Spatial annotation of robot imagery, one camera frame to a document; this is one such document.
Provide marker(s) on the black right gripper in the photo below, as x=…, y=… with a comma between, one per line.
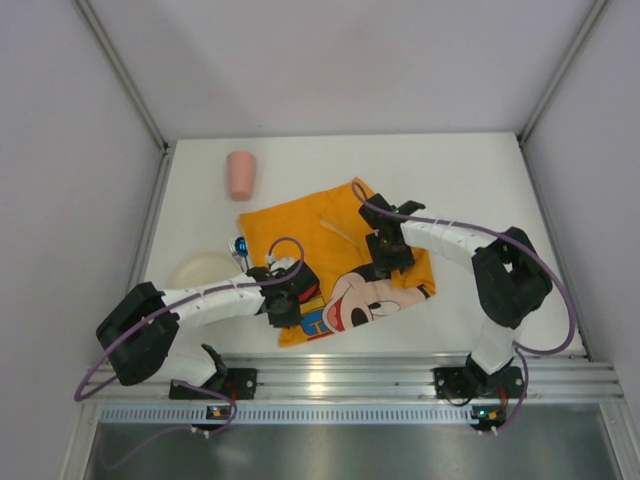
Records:
x=388, y=251

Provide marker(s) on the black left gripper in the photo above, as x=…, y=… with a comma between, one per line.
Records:
x=305, y=285

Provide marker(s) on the orange cartoon mouse placemat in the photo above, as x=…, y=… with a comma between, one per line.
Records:
x=349, y=292

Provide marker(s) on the silver fork patterned handle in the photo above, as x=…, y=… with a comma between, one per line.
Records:
x=234, y=255

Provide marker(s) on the cream round plate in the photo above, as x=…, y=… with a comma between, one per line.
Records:
x=203, y=269

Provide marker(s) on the pink plastic cup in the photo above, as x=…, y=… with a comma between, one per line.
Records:
x=241, y=175

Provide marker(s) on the blue metal spoon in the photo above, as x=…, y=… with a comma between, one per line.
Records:
x=242, y=251

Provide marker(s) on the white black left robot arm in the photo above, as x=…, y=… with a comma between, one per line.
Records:
x=146, y=332

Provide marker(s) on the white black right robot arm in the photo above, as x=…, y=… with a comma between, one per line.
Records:
x=509, y=282

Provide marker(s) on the aluminium mounting rail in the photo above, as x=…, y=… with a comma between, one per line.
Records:
x=409, y=378

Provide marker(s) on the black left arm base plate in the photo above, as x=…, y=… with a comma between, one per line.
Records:
x=236, y=384

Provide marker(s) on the perforated grey cable duct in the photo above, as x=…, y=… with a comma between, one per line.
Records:
x=299, y=414

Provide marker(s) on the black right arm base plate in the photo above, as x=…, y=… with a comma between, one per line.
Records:
x=465, y=383

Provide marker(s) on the left aluminium frame post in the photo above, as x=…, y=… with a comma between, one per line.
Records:
x=120, y=70

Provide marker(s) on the aluminium frame post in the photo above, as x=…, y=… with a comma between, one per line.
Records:
x=120, y=70
x=578, y=43

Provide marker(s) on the right aluminium frame post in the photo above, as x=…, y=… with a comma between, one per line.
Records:
x=578, y=43

